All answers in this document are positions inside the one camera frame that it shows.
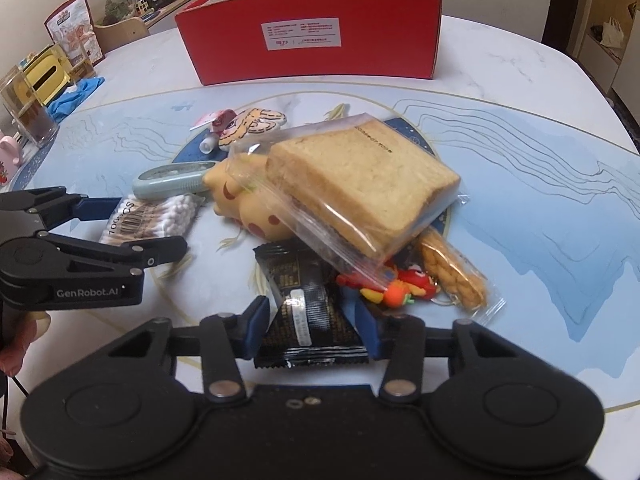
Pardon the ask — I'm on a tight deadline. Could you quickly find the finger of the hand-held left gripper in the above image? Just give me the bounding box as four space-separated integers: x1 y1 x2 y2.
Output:
35 233 189 281
0 186 123 235

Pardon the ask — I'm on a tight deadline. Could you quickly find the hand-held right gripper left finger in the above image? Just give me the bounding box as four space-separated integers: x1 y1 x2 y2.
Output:
100 295 271 404

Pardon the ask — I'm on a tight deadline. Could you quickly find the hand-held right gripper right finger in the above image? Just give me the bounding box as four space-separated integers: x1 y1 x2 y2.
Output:
351 301 524 405

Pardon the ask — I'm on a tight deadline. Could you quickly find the cotton swab pack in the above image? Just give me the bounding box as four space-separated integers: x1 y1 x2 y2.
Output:
98 193 206 249

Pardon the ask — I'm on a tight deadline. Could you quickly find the black snack packet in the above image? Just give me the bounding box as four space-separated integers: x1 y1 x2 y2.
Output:
252 242 371 370

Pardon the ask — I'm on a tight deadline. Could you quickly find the pale green handheld device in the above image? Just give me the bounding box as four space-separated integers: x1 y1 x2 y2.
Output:
132 161 219 199

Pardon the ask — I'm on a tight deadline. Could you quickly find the pink white sachet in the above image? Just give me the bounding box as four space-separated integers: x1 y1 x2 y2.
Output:
192 108 236 134

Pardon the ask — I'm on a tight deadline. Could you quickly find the bagged sliced bread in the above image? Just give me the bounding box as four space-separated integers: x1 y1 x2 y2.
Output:
227 112 469 291

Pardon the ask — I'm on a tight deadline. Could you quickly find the red cardboard box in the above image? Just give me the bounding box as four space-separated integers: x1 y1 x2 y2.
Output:
174 0 444 86

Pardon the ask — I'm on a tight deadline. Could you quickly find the person's left hand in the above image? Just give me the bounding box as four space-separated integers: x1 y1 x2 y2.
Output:
0 311 51 377

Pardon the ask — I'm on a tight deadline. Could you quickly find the yellow squishy toy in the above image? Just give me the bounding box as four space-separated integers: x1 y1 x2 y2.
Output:
201 155 296 241

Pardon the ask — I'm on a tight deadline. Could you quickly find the breadstick packet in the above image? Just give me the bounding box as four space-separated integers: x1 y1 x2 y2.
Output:
412 227 506 319

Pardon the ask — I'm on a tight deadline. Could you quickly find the blue cloth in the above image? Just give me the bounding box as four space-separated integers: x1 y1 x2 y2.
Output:
47 76 106 124

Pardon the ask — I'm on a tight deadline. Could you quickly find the glass jar with brown sticks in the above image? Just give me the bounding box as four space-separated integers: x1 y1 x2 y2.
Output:
0 67 60 147

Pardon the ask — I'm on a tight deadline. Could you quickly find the yellow tissue box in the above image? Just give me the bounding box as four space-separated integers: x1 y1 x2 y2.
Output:
22 42 74 106

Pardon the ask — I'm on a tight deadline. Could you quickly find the tiger cartoon card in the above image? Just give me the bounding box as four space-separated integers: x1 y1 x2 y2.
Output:
218 108 289 154

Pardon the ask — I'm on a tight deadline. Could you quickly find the small wooden child's chair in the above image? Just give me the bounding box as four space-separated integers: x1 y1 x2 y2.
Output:
93 15 151 54

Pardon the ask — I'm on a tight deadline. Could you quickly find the printed snack bag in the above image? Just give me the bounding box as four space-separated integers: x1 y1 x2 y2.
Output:
43 0 106 81

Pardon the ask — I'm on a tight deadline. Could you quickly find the potted plant terrarium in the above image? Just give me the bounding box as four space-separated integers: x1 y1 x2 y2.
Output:
102 0 134 26

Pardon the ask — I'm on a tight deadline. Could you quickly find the white shoe cabinet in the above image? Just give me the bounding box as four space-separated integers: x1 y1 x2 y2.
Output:
570 0 640 106

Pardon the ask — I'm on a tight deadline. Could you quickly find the white carrier bag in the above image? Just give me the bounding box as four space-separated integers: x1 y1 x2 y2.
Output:
597 17 626 49

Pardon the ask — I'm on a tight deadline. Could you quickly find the colourful toy keychain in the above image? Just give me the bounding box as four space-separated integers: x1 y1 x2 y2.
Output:
335 262 444 309

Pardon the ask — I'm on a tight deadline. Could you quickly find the black cable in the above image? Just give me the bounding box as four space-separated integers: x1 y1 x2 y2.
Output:
0 372 31 436

